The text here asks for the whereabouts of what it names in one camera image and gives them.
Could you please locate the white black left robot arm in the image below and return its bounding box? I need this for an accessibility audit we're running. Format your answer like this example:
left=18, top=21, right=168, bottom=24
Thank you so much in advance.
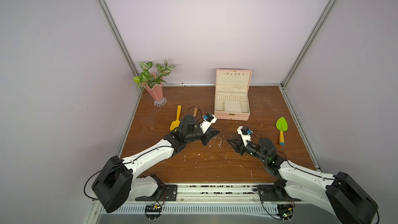
left=91, top=113, right=220, bottom=213

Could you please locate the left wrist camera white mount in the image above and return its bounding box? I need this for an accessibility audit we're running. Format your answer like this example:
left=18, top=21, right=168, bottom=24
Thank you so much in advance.
left=200, top=113, right=217, bottom=133

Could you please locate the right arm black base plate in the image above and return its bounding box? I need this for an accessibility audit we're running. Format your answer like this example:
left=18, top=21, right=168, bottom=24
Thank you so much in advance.
left=253, top=178, right=301, bottom=202

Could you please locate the plant in pink vase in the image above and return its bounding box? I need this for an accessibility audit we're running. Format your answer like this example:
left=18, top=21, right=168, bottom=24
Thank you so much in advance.
left=133, top=59, right=175, bottom=107

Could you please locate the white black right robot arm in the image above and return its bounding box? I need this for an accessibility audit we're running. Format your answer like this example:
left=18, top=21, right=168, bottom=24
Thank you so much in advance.
left=227, top=136, right=380, bottom=224

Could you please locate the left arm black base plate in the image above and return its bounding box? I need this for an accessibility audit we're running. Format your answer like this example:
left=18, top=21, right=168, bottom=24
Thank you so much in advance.
left=130, top=174, right=178, bottom=201

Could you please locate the left circuit board with wires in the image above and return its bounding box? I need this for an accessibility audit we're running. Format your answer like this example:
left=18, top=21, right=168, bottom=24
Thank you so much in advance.
left=144, top=204, right=163, bottom=222

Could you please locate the yellow plastic garden shovel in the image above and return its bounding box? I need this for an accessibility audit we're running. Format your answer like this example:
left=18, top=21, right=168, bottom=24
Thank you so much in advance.
left=170, top=105, right=182, bottom=131

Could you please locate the pink jewelry box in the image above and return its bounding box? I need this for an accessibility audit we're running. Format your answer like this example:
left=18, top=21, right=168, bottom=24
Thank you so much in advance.
left=214, top=69, right=252, bottom=121

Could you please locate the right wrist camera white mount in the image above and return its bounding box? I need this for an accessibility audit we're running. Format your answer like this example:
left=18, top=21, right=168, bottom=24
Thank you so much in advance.
left=237, top=126, right=252, bottom=146

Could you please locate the green trowel yellow handle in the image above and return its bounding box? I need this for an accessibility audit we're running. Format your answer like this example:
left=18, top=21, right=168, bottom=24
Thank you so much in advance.
left=276, top=117, right=288, bottom=145

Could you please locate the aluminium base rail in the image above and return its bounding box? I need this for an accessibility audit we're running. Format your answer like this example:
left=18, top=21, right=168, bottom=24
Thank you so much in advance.
left=83, top=183, right=339, bottom=224

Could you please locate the green rake wooden handle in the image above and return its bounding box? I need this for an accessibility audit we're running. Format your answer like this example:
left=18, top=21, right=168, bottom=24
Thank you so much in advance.
left=193, top=107, right=199, bottom=117

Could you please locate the right circuit board with wires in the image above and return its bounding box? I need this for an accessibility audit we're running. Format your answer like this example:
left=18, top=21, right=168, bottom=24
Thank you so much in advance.
left=260, top=201, right=295, bottom=222

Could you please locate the circuit board with wires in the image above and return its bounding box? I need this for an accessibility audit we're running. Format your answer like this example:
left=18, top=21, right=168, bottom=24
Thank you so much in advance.
left=260, top=201, right=295, bottom=222
left=144, top=204, right=163, bottom=222

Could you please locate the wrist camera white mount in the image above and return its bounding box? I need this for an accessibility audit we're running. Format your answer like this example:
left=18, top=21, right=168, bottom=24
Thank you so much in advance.
left=237, top=126, right=252, bottom=146
left=200, top=113, right=217, bottom=133

